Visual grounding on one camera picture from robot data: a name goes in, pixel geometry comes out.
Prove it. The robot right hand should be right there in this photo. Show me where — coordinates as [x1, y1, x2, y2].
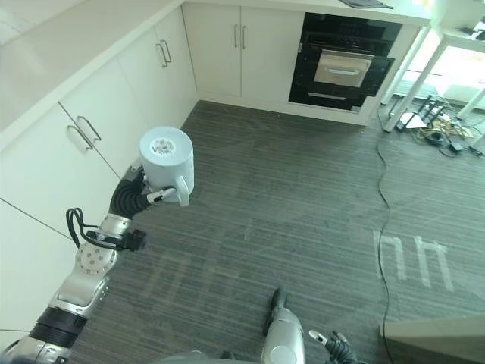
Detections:
[308, 328, 358, 364]

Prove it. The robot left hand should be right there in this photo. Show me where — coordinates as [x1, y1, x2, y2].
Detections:
[108, 163, 179, 221]

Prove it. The pale blue ceramic mug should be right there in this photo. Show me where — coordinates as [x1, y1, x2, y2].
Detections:
[138, 126, 195, 208]

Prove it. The silver robot leg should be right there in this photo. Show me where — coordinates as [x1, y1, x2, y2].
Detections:
[262, 303, 305, 364]

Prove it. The white cabinet door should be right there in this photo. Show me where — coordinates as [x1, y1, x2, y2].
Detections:
[239, 5, 305, 104]
[0, 101, 127, 243]
[58, 27, 161, 180]
[152, 5, 199, 129]
[0, 196, 77, 334]
[182, 3, 243, 99]

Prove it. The white kitchen countertop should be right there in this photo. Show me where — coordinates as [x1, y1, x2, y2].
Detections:
[0, 0, 433, 133]

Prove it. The black built-in kitchen appliance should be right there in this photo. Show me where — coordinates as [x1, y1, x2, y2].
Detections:
[287, 11, 403, 114]

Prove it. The white table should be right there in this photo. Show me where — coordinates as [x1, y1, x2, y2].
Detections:
[381, 0, 485, 147]

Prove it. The dark flat item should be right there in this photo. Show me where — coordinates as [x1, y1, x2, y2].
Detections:
[346, 0, 394, 10]

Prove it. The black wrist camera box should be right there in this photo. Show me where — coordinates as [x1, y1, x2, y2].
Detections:
[126, 228, 149, 253]

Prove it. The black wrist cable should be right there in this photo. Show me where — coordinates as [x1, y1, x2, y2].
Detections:
[65, 206, 102, 248]

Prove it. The long black floor cable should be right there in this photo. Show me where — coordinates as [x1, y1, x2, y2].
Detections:
[376, 128, 396, 364]

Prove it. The yellow cable tangle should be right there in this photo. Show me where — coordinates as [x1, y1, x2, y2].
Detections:
[411, 119, 475, 146]

